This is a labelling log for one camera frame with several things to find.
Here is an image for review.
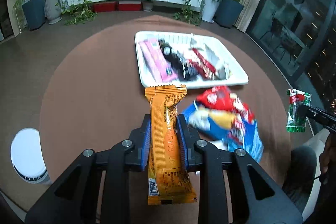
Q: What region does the blue roll cake packet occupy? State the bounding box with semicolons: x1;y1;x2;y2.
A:
182;101;246;145

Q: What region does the green red snack packet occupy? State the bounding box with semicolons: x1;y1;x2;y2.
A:
286;89;311;132

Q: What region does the orange snack bar packet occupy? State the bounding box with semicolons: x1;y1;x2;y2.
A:
145;85;197;205

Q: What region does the light blue snack bag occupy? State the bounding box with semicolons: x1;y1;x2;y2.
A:
222;121;264;162

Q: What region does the white patterned snack packet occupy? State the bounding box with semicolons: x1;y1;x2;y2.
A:
187;38;232;80

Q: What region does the person's right hand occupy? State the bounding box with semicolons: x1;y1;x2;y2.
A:
319;133;335;184

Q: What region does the red snack bag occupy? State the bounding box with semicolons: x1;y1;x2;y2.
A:
196;86;255;124

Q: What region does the black snack packet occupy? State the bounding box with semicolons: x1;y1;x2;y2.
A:
158;39;198;81

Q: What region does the red brown snack packet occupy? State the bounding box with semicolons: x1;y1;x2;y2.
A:
189;48;217;80

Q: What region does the pink snack packet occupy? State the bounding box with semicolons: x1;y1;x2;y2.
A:
139;39;178;83

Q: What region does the white plastic tray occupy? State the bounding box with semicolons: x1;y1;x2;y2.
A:
134;31;249;89

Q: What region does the white round stool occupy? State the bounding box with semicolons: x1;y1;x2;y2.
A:
10;128;50;184

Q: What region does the dark blue pot right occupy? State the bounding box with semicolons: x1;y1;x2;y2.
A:
215;0;244;28

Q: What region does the white tall plant pot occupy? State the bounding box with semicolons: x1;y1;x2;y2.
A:
202;0;219;23

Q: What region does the red storage box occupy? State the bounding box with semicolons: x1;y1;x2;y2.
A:
117;1;142;11
92;1;117;12

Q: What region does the white ribbed plant pot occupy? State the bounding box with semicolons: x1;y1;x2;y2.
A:
45;0;62;25

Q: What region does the dark blue plant pot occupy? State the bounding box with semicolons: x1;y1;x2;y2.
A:
22;0;46;31

